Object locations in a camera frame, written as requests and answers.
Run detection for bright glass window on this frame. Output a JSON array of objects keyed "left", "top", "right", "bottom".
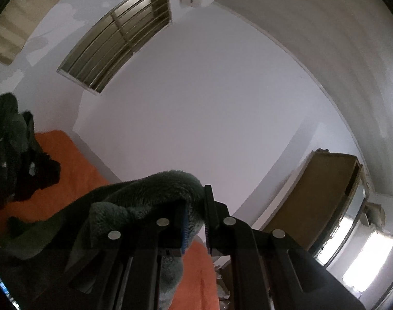
[{"left": 314, "top": 215, "right": 393, "bottom": 294}]

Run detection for white air conditioner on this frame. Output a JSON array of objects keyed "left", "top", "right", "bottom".
[{"left": 360, "top": 201, "right": 386, "bottom": 230}]

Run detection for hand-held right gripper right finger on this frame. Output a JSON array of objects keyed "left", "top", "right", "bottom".
[{"left": 204, "top": 185, "right": 366, "bottom": 310}]

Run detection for barred window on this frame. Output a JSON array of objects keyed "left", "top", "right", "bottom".
[{"left": 57, "top": 0, "right": 174, "bottom": 95}]

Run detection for green fleece pajama top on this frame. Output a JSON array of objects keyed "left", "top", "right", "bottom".
[{"left": 0, "top": 103, "right": 206, "bottom": 310}]

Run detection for orange blanket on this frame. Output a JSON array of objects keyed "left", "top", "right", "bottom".
[{"left": 0, "top": 131, "right": 231, "bottom": 310}]

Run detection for brown wooden door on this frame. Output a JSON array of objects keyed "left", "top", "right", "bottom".
[{"left": 259, "top": 150, "right": 365, "bottom": 254}]

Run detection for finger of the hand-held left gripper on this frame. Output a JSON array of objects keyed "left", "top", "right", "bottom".
[{"left": 19, "top": 150, "right": 61, "bottom": 201}]

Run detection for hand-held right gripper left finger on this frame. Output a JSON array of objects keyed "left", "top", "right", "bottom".
[{"left": 28, "top": 205, "right": 188, "bottom": 310}]

